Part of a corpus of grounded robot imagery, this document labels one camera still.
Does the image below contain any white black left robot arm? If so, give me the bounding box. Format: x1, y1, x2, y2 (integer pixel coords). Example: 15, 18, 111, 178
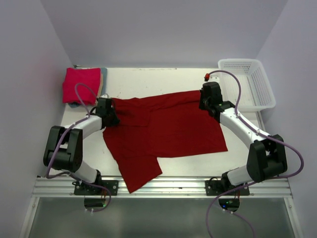
43, 98, 120, 195

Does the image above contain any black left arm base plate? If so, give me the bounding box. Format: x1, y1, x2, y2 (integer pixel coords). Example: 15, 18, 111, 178
72, 180, 119, 196

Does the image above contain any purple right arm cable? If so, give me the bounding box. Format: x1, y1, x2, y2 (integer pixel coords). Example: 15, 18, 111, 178
206, 69, 305, 238

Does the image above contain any white perforated plastic basket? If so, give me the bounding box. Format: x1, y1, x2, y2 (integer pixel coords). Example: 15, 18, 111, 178
218, 59, 276, 112

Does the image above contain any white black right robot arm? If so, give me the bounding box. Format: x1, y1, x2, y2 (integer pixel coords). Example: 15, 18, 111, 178
199, 82, 287, 195

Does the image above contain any dark red t shirt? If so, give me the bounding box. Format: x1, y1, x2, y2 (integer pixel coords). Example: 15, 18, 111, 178
103, 91, 228, 193

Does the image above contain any folded tan t shirt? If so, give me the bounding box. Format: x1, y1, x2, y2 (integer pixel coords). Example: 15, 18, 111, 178
92, 73, 104, 100

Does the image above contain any folded blue t shirt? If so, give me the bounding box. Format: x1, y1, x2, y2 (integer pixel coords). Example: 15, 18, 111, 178
68, 67, 107, 108

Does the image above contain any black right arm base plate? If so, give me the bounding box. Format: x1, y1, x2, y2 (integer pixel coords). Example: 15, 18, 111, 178
205, 177, 250, 196

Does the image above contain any folded pink t shirt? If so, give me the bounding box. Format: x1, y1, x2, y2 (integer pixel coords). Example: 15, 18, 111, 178
62, 68, 102, 105

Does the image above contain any aluminium mounting rail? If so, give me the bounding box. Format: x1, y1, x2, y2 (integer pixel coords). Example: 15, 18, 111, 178
31, 176, 293, 198

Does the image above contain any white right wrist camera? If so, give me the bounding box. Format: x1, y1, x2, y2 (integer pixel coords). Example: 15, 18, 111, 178
204, 73, 220, 84

